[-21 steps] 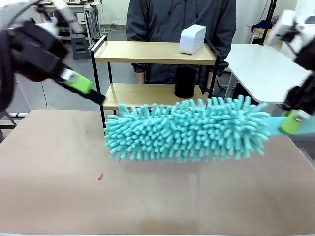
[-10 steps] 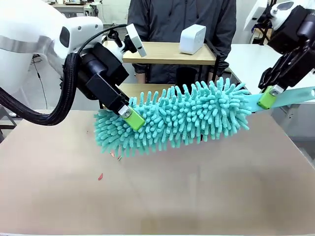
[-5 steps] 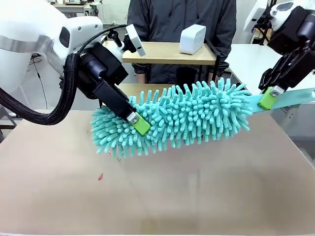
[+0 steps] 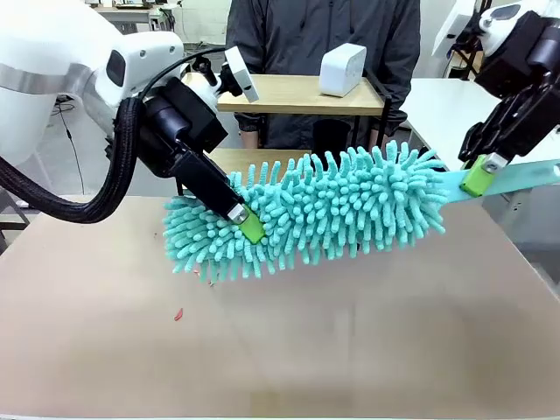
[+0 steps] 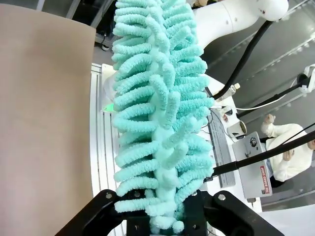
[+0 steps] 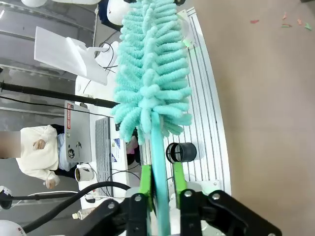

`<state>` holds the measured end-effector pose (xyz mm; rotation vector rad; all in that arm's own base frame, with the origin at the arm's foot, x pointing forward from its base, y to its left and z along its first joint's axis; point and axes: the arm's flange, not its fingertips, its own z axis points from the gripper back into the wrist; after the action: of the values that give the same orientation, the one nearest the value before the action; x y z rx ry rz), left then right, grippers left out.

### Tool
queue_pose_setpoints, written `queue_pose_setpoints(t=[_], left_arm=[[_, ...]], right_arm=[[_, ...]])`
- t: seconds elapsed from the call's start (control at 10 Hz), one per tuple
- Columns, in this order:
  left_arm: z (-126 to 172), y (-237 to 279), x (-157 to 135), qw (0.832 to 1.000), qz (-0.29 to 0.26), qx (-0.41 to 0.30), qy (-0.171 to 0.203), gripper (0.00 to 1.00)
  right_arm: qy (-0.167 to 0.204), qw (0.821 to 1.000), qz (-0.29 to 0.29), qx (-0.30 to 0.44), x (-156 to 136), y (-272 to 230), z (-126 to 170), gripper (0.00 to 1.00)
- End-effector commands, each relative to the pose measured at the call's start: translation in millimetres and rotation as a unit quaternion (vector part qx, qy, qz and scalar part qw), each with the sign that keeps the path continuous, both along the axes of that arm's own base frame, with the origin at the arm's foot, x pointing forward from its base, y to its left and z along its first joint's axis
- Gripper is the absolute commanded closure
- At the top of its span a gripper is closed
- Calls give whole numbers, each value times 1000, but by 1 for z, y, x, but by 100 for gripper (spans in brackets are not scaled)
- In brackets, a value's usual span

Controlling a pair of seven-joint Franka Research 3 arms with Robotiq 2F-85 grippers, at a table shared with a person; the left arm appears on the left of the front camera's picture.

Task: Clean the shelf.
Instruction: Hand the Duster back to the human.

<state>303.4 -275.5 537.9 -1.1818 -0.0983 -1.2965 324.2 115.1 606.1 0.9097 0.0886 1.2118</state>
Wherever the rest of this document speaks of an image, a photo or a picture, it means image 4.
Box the white desk with metal legs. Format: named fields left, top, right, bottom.
left=89, top=0, right=177, bottom=25

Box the person in dark jacket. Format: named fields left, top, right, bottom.
left=224, top=0, right=422, bottom=151

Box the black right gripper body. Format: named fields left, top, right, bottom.
left=473, top=10, right=560, bottom=101

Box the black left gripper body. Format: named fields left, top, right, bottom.
left=138, top=77, right=229, bottom=177

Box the white cube device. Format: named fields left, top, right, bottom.
left=319, top=42, right=368, bottom=98

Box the teal chenille duster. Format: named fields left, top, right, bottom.
left=162, top=140, right=560, bottom=286

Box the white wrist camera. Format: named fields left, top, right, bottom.
left=431, top=0, right=483, bottom=57
left=220, top=45, right=260, bottom=104

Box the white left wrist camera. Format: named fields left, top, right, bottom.
left=220, top=45, right=260, bottom=104

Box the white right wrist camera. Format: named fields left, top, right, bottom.
left=431, top=0, right=483, bottom=57

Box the black braided cable sleeve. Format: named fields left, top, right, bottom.
left=0, top=96, right=142, bottom=225

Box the black cylinder speaker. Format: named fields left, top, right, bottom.
left=311, top=117, right=352, bottom=155

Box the large white table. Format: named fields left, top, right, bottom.
left=392, top=77, right=560, bottom=176

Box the two-tier wooden shelf black frame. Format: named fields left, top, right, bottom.
left=176, top=69, right=394, bottom=199

